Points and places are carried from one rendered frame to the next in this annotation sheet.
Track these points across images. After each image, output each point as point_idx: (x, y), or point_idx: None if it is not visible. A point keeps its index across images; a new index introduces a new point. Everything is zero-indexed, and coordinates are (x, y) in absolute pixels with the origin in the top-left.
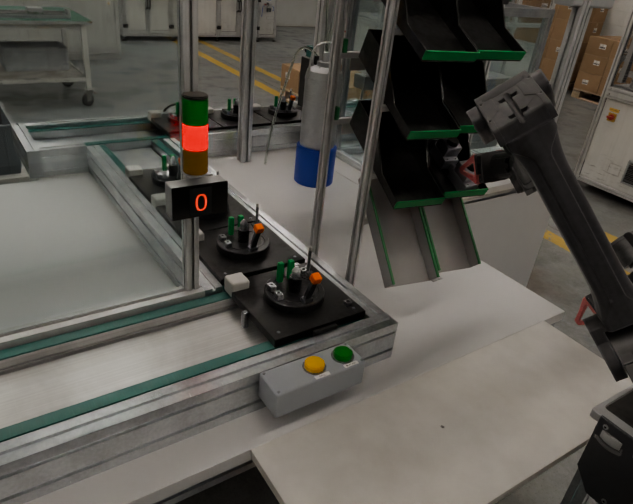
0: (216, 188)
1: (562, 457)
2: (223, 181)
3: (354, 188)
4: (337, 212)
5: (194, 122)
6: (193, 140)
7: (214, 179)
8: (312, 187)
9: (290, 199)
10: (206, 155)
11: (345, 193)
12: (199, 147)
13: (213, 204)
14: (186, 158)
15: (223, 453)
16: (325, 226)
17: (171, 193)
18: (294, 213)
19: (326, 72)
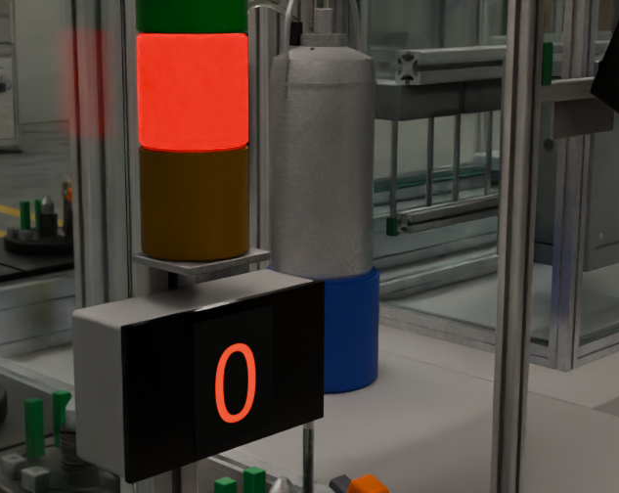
0: (287, 315)
1: None
2: (309, 284)
3: (445, 379)
4: (445, 446)
5: (205, 15)
6: (201, 98)
7: (267, 282)
8: (331, 392)
9: (287, 432)
10: (247, 169)
11: (430, 394)
12: (226, 129)
13: (278, 388)
14: (168, 188)
15: None
16: (439, 489)
17: (120, 350)
18: (324, 469)
19: (335, 57)
